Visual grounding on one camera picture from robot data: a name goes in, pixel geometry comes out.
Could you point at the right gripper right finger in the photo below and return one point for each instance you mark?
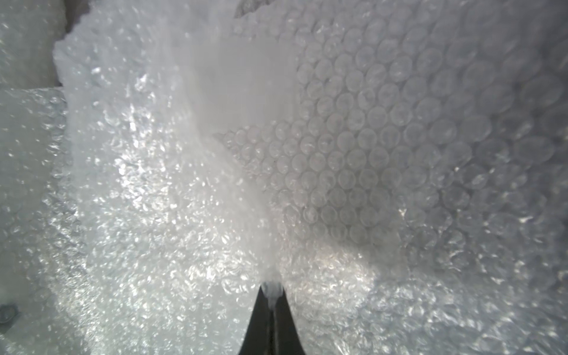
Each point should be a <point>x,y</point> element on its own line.
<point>285,339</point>

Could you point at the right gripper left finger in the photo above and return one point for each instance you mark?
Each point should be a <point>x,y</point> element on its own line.
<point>258,337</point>

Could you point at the iridescent bubble wrap bundle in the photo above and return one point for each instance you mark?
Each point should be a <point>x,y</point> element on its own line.
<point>422,188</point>

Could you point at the bubble wrap around white vase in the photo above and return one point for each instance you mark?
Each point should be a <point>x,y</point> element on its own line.
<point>175,238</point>

